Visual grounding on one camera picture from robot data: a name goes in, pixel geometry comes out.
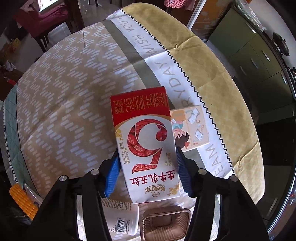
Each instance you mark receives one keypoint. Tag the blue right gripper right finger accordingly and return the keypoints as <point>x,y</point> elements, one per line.
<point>185,171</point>

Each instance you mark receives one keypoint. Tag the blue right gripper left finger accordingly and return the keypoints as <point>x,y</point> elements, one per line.
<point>114,167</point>

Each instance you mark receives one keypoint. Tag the red white milk carton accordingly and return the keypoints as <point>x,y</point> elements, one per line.
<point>145,143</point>

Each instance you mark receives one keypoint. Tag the orange foam fruit net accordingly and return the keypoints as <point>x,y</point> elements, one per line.
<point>23,201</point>

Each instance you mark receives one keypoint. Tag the green kitchen cabinets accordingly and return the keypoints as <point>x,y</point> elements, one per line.
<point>259,67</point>

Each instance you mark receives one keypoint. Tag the small cartoon tissue pack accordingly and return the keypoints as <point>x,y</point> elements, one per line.
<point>189,127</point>

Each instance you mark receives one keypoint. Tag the brown plastic tray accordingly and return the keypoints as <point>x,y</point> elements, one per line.
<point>165,223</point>

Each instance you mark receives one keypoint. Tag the patterned tablecloth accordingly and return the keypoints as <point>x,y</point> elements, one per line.
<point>57,131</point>

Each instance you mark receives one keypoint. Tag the black wok on stove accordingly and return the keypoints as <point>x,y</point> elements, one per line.
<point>281,44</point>

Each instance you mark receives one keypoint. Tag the dark wooden chair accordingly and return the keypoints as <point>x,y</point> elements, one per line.
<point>38,25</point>

